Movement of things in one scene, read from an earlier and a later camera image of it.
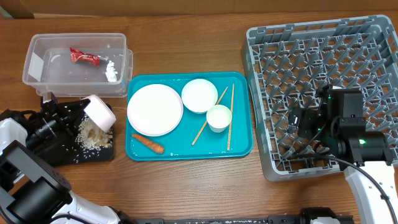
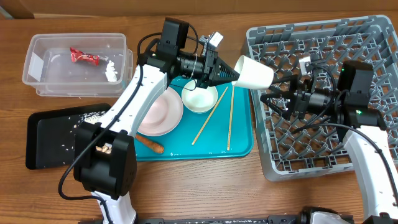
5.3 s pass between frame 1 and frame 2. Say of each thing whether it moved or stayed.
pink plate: stayed
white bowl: stayed
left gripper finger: moved
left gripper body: moved
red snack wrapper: stayed
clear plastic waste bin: stayed
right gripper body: moved
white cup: moved
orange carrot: stayed
